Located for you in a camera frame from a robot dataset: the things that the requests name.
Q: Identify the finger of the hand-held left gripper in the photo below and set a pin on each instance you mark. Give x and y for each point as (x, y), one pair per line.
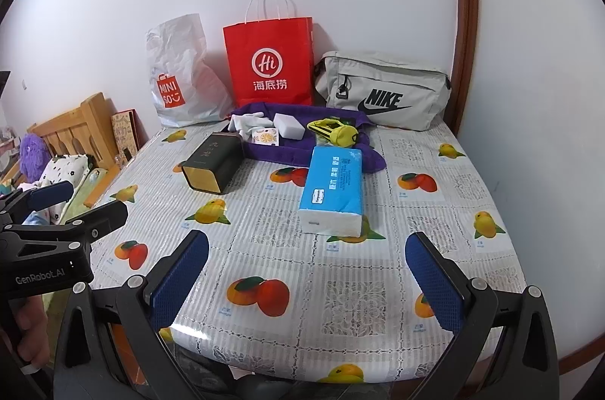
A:
(101, 216)
(47, 194)

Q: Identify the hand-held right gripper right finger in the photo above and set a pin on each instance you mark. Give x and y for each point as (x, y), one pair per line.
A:
(435, 286)

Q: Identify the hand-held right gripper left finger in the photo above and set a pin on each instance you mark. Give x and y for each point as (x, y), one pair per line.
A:
(179, 281)

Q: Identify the small printed tissue pack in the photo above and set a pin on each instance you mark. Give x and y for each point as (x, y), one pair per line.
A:
(265, 137)

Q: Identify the pair of white gloves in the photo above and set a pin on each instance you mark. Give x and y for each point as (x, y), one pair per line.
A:
(248, 123)

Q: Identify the white sponge block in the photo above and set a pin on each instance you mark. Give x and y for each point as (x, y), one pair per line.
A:
(293, 125)

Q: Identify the person's left hand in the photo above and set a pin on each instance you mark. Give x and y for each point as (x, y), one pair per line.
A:
(33, 324)

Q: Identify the light green blanket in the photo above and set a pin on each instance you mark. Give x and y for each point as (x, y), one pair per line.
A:
(78, 203)

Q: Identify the white floral pillow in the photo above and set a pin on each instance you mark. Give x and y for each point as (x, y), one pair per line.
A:
(66, 170)

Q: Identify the purple plush toy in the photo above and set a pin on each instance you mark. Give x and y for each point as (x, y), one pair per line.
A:
(34, 154)

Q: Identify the fruit-print tablecloth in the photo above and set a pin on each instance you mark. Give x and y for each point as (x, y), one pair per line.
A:
(378, 277)

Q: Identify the wooden headboard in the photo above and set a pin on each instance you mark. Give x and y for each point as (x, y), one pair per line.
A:
(85, 121)

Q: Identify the brown patterned book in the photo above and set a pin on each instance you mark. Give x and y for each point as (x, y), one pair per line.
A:
(124, 128)

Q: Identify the dark tea tin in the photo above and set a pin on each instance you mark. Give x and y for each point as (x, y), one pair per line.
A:
(212, 156)

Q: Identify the blue tissue pack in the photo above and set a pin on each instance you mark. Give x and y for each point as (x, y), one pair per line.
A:
(331, 177)

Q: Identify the purple towel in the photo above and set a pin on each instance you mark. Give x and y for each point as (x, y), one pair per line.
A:
(293, 151)

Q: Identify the white plastic shopping bag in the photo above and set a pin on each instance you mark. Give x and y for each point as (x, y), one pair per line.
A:
(179, 50)

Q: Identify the grey waist bag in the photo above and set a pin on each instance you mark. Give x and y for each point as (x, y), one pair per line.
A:
(401, 78)

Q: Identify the red paper bag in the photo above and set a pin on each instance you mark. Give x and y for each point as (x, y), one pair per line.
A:
(269, 45)

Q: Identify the brown wooden door frame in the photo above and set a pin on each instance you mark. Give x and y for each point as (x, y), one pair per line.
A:
(465, 2)

